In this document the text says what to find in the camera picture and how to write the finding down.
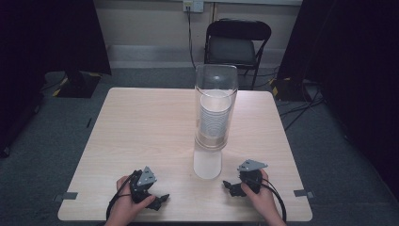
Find stack of white paper cups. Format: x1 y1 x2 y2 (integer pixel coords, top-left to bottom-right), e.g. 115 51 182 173
199 89 232 139

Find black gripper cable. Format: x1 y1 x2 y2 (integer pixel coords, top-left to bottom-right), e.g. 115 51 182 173
246 177 288 224
105 169 139 221

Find black stand base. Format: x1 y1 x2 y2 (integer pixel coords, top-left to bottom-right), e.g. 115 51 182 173
56 71 102 99
270 76 313 103

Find clear cup dispenser tube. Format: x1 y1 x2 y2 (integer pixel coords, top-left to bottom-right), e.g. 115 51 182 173
192 63 239 181

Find black floor cables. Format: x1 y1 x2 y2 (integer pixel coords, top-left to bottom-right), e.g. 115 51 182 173
278 82 327 132

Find black curtain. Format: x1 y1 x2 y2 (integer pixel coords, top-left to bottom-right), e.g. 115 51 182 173
0 0 113 158
277 0 399 202

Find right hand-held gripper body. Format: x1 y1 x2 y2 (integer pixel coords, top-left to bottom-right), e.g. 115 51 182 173
236 158 269 195

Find person's left hand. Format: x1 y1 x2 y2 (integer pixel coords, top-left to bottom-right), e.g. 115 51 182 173
110 175 156 221

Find black folding chair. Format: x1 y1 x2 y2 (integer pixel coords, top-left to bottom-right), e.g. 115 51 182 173
203 18 273 91

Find person's right hand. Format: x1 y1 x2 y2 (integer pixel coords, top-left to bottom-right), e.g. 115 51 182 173
240 169 280 219

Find white wall outlet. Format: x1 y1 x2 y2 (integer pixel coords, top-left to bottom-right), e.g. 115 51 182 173
183 0 205 14

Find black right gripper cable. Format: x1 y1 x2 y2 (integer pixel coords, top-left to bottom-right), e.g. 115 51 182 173
246 177 288 224

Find black wall cable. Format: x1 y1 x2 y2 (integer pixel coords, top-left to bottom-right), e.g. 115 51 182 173
186 6 198 71

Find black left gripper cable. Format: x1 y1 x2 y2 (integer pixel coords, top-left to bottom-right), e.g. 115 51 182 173
105 169 139 221

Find grey tape strip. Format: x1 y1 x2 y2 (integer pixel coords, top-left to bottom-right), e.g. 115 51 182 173
53 191 79 202
293 188 316 200

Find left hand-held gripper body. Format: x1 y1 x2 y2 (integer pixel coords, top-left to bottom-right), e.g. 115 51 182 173
129 166 158 204

